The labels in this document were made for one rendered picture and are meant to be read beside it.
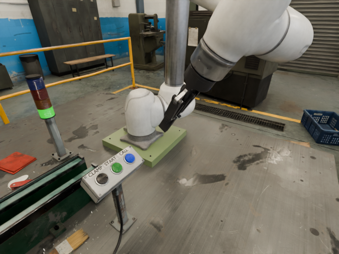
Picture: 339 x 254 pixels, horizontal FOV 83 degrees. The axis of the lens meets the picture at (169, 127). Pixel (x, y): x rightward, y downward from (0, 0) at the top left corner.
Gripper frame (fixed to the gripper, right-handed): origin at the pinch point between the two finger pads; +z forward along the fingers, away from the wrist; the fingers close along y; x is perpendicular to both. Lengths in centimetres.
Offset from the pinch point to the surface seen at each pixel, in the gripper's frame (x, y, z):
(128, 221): 13.6, 16.1, 32.6
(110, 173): 0.2, 19.4, 10.5
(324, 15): 13, -621, -41
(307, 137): 113, -241, 65
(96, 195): 2.5, 25.5, 10.7
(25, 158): -44, 22, 68
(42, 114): -46, 12, 40
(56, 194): -9.3, 27.9, 32.5
